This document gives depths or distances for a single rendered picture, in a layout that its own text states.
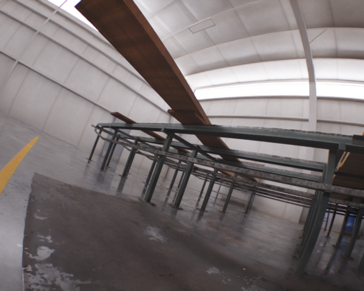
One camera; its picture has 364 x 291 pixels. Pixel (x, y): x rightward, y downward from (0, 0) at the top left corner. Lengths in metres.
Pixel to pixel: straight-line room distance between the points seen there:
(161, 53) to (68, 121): 7.41
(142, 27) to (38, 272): 0.90
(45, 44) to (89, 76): 2.80
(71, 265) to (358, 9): 7.83
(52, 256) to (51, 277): 0.09
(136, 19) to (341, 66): 8.38
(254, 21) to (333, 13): 3.20
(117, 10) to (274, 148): 7.46
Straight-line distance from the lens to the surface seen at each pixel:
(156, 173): 1.76
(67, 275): 0.53
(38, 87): 8.23
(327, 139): 1.07
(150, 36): 0.80
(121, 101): 8.82
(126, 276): 0.59
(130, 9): 0.75
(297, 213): 6.53
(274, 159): 1.72
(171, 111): 1.44
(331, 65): 8.62
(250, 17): 7.43
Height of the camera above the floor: 0.37
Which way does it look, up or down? 10 degrees up
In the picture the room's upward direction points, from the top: 19 degrees clockwise
